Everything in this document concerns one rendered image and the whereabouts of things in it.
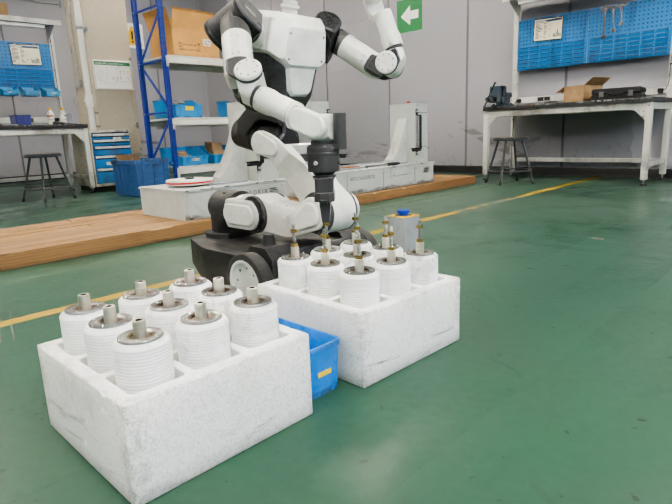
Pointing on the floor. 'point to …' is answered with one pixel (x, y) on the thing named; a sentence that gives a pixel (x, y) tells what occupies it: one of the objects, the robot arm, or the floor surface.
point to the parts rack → (170, 90)
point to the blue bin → (320, 358)
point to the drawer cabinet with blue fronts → (107, 147)
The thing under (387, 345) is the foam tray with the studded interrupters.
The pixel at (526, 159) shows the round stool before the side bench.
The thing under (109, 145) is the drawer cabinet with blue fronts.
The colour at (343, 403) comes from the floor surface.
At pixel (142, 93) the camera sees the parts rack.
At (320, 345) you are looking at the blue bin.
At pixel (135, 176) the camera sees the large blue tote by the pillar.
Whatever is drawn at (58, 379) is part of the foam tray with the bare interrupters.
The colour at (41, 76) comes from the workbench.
